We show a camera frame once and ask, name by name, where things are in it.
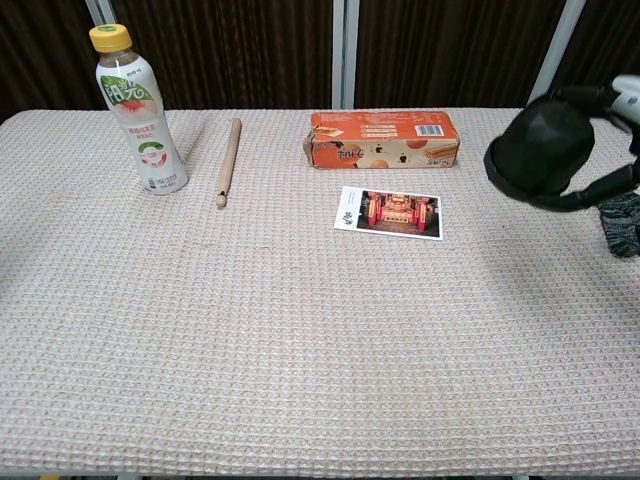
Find right robot hand black silver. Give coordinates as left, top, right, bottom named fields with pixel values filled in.
left=528, top=73, right=640, bottom=214

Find black dice cup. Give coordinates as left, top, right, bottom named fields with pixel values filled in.
left=492, top=98, right=596, bottom=196

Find dark knit glove red cuff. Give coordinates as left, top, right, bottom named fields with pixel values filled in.
left=597, top=192, right=640, bottom=259

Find orange cardboard snack box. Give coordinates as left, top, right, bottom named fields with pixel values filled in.
left=301, top=110, right=462, bottom=171

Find photo postcard with white border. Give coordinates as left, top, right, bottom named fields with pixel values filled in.
left=333, top=185, right=445, bottom=242

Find dark brown pleated curtain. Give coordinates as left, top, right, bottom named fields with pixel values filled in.
left=0, top=0, right=640, bottom=121

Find wooden stick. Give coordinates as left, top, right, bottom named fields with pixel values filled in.
left=215, top=117, right=243, bottom=209

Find beige waffle-weave tablecloth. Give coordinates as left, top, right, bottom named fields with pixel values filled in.
left=0, top=107, right=640, bottom=477

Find yellow-capped peach drink bottle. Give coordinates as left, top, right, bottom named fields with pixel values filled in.
left=88, top=23, right=190, bottom=196

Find white metal frame post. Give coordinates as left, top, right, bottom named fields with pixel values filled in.
left=331, top=0, right=361, bottom=110
left=526, top=0, right=587, bottom=109
left=83, top=0, right=115, bottom=29

